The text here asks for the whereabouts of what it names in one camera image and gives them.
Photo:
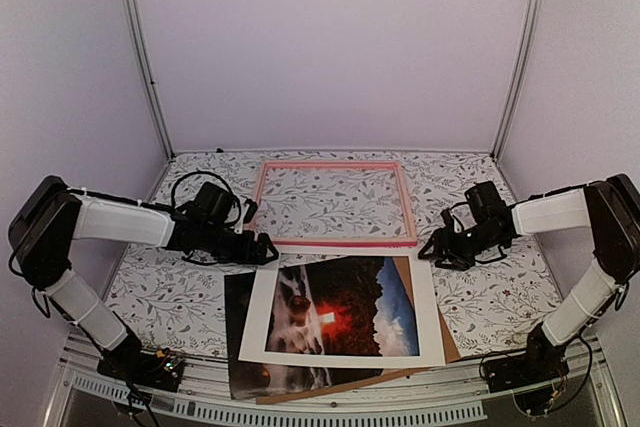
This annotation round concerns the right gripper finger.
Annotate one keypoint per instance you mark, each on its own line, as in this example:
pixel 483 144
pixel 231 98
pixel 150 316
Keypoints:
pixel 436 247
pixel 453 262

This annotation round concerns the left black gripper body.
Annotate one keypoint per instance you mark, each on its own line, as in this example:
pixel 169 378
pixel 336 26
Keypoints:
pixel 225 251

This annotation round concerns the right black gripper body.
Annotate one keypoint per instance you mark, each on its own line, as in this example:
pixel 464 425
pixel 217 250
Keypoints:
pixel 470 245

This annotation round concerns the pink wooden picture frame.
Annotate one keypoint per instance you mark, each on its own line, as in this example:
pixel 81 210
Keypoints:
pixel 335 242

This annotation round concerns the white photo mat board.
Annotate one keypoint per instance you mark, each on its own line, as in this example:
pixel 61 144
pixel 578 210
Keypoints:
pixel 265 307

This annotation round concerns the landscape photo print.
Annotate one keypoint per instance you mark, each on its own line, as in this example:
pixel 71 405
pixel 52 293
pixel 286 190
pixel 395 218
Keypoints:
pixel 357 306

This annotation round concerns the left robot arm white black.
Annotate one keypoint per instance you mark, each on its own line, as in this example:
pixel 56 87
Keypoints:
pixel 56 215

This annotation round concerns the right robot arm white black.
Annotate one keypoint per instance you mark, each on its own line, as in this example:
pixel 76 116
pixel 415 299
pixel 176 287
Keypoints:
pixel 609 208

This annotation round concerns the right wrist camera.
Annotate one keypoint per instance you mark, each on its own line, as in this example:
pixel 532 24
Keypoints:
pixel 451 221

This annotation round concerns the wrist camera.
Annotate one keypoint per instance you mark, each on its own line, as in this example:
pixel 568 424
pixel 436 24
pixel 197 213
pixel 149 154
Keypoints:
pixel 247 211
pixel 451 221

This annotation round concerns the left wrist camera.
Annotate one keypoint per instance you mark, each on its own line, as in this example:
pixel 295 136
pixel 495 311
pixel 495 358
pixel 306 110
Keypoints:
pixel 247 211

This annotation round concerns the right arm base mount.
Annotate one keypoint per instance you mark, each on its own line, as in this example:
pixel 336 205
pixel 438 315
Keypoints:
pixel 508 373

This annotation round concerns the front aluminium rail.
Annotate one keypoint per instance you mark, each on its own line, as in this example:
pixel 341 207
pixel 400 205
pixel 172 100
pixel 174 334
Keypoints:
pixel 455 395

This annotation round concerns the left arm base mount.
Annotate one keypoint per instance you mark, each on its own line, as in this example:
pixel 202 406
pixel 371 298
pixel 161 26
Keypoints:
pixel 162 370

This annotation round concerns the right aluminium corner post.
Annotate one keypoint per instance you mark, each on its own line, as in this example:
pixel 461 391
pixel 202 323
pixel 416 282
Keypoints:
pixel 531 16

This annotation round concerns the aluminium corner post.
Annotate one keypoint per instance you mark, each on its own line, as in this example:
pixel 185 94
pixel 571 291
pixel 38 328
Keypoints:
pixel 134 22
pixel 531 16

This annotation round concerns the left aluminium corner post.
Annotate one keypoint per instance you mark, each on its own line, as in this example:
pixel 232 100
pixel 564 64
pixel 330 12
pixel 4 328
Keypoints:
pixel 134 22

